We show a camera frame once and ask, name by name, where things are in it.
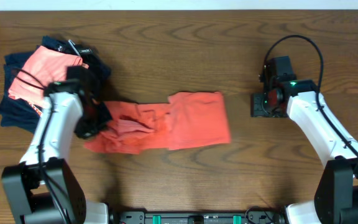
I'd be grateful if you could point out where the red soccer t-shirt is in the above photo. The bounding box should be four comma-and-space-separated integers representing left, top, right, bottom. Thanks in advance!
85, 92, 231, 154

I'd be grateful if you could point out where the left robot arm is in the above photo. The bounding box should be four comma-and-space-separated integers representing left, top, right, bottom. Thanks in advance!
1, 66, 111, 223

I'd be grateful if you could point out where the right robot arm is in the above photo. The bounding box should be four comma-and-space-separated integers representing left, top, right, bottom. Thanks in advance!
251, 56, 358, 223

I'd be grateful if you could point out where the folded black garment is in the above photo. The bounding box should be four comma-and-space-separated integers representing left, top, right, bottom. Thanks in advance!
68, 40, 111, 92

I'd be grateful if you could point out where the folded pink shirt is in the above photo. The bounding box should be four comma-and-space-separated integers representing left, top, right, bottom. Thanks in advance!
8, 46, 89, 108

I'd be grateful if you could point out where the folded navy garment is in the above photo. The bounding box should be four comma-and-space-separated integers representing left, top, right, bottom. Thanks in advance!
0, 36, 75, 133

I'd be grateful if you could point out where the black mounting rail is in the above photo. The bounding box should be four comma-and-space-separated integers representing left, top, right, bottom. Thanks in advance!
109, 207, 287, 224

